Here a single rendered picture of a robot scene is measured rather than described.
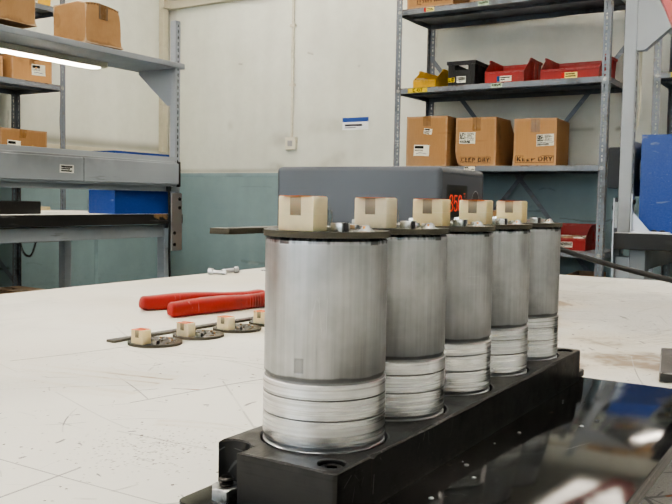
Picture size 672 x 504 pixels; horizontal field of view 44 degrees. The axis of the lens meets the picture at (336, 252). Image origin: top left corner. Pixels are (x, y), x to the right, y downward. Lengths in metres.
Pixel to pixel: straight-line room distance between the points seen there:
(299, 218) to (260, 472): 0.05
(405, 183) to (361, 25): 4.94
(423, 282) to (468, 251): 0.03
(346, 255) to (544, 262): 0.11
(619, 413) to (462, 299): 0.06
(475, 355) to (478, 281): 0.02
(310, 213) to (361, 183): 0.53
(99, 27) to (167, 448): 3.05
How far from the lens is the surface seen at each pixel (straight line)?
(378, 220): 0.18
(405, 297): 0.18
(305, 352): 0.16
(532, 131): 4.56
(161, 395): 0.30
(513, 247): 0.23
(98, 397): 0.30
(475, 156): 4.66
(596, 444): 0.21
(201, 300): 0.49
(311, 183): 0.70
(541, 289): 0.26
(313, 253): 0.15
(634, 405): 0.26
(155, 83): 3.57
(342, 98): 5.59
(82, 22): 3.23
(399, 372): 0.18
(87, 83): 5.98
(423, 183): 0.66
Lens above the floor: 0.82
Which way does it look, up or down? 4 degrees down
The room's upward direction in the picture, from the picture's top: 1 degrees clockwise
